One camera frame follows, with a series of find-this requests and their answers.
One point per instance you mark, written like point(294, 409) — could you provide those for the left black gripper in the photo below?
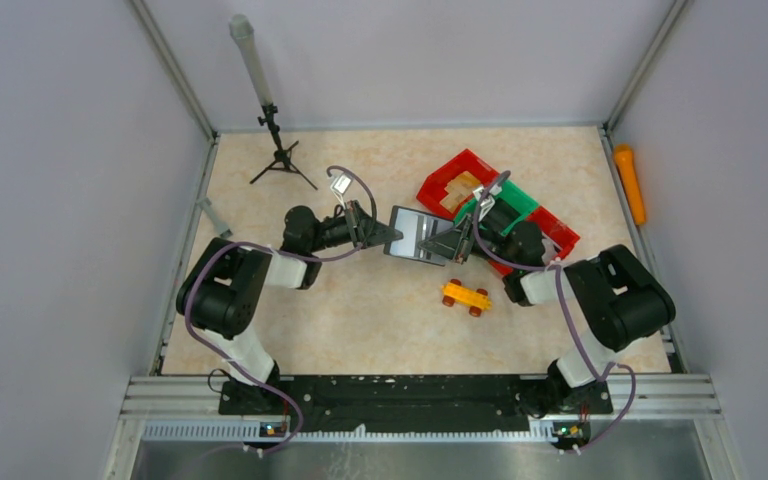
point(361, 219)

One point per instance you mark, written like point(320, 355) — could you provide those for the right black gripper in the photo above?
point(453, 242)

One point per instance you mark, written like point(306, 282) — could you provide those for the black leather card holder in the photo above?
point(415, 226)

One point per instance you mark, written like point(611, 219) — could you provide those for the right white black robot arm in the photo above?
point(609, 301)

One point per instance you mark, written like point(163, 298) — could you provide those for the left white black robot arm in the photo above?
point(220, 295)

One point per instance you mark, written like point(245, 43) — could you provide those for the yellow toy brick car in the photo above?
point(476, 301)

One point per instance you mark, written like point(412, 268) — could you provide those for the red bin with wooden blocks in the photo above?
point(432, 190)

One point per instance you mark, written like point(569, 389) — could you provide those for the green plastic bin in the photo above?
point(510, 199)

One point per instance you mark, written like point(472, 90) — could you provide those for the red bin with plastic bags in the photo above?
point(558, 238)

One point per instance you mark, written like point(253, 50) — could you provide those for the small grey tool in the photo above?
point(221, 227)

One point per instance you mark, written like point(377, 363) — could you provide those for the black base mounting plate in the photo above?
point(414, 403)

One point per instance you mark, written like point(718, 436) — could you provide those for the orange flashlight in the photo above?
point(624, 160)

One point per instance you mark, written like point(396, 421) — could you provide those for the black tripod with grey tube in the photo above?
point(243, 34)

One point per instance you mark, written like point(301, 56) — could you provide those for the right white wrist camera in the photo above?
point(485, 201)

